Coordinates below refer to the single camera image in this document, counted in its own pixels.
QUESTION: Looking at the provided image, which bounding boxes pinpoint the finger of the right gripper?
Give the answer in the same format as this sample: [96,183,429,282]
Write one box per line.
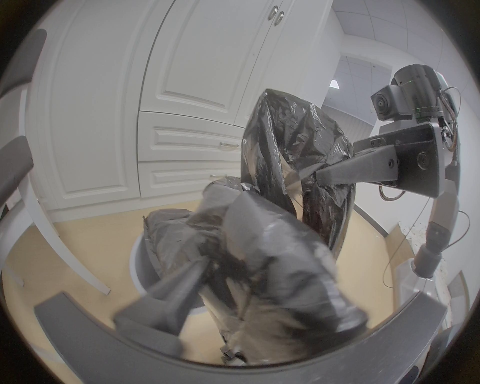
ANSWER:
[352,135,396,155]
[315,145,400,186]

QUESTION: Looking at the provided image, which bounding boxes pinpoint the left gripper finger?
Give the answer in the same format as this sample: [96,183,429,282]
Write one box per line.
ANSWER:
[113,258,211,349]

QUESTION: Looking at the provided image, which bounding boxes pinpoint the black plastic bag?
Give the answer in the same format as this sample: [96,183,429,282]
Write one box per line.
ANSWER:
[142,88,370,366]

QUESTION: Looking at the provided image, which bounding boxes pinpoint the white trash bin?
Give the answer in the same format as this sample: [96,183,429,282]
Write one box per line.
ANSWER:
[129,234,206,319]

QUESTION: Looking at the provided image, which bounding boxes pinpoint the white chair grey cushions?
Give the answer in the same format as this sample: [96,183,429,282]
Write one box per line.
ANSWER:
[0,28,112,297]

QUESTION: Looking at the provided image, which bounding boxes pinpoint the white wardrobe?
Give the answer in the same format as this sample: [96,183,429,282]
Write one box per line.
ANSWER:
[28,0,334,222]

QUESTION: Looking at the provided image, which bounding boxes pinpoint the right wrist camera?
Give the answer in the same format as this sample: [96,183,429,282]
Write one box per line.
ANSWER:
[370,84,418,122]

